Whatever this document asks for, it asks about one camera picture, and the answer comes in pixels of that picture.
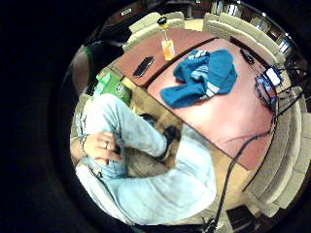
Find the black flat phone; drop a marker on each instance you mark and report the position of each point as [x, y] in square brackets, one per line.
[144, 66]

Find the device with lit blue-white screen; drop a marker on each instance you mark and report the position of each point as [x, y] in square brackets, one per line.
[272, 76]

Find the clear bottle with orange liquid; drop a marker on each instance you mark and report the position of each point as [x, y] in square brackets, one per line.
[167, 48]

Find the the person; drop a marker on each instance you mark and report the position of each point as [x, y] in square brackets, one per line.
[162, 191]

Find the black box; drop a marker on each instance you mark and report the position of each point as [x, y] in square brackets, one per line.
[241, 218]

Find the black shoe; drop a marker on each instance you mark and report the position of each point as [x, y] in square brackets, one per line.
[149, 119]
[170, 137]

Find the green bag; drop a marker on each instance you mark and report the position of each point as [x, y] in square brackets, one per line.
[113, 85]

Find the blue garment with white stripes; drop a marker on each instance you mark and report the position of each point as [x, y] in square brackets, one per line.
[197, 82]

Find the small black device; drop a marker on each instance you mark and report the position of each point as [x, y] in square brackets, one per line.
[248, 56]

